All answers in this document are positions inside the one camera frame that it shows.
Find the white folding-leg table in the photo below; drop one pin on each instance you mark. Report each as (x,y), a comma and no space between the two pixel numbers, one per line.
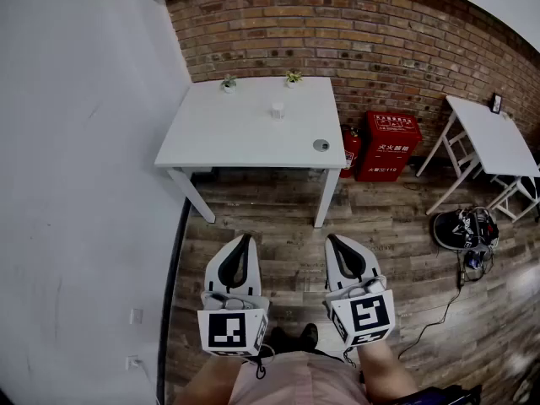
(495,137)

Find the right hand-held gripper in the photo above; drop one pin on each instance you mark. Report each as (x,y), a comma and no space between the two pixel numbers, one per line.
(367,314)

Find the clear cotton swab container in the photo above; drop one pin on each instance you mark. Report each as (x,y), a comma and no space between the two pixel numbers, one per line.
(277,110)

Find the white square table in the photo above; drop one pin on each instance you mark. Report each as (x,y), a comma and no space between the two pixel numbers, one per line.
(236,129)

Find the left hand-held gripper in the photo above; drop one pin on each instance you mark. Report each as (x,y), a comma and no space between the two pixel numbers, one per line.
(228,331)

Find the black bag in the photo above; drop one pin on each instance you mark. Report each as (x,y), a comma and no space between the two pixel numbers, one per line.
(443,396)

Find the black picture frame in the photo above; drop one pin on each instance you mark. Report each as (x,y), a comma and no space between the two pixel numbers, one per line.
(496,103)

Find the white wooden chair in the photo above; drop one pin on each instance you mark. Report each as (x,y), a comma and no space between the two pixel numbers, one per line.
(512,192)

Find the red fire extinguisher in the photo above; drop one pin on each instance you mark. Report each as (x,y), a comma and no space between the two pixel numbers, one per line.
(350,152)

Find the black helmet with gear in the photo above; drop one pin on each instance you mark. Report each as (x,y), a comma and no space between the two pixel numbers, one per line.
(462,228)

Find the person's black shoes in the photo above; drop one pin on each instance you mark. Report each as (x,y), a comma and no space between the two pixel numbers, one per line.
(291,339)

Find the white wall socket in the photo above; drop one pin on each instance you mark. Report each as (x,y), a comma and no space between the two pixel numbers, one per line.
(136,315)
(132,362)

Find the small yellow-green potted plant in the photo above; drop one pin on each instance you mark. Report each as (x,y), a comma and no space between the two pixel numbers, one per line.
(293,78)

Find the red fire extinguisher box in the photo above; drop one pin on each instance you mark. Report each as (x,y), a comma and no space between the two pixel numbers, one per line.
(386,150)

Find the person's left forearm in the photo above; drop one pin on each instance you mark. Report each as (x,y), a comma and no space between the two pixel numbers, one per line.
(211,382)

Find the person's pink clothing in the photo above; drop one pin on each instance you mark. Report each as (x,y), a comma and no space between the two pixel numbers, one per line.
(295,380)

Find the small green potted plant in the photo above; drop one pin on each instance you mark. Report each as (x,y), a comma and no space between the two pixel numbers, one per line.
(228,83)

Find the person's right forearm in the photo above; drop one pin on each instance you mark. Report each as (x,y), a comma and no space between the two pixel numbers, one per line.
(386,374)

